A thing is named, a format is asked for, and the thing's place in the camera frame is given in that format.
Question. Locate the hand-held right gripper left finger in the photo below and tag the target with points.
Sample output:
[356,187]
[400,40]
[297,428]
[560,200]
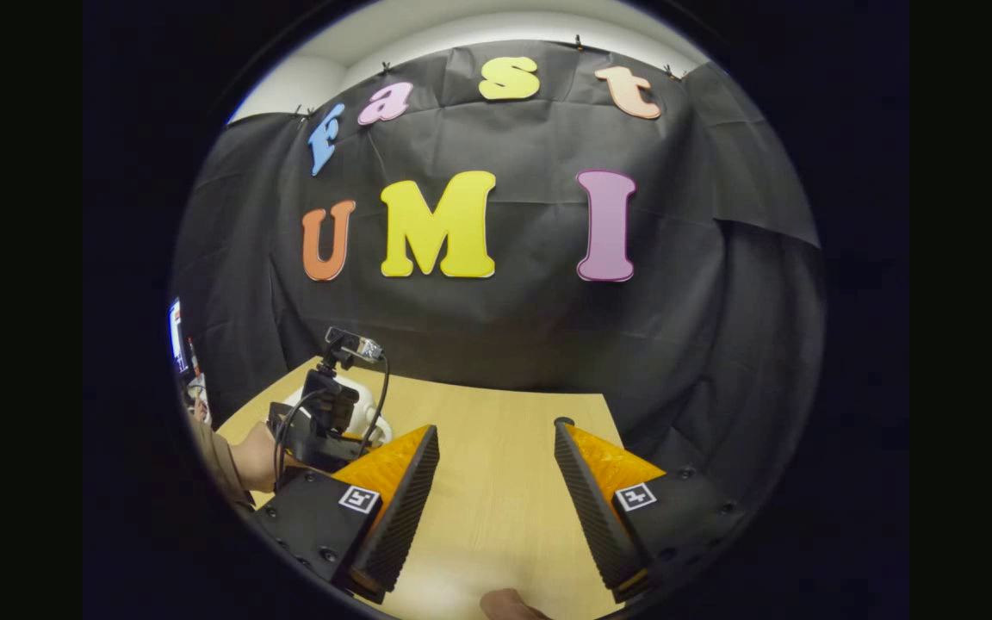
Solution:
[401,517]

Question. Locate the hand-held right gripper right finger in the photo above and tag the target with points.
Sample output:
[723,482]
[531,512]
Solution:
[591,517]

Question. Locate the white suitcase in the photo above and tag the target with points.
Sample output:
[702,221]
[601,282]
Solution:
[365,406]

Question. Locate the computer screen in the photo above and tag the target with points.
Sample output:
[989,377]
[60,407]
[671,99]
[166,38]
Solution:
[176,336]

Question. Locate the black backdrop cloth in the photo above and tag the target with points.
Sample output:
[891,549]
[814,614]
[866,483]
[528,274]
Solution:
[530,327]

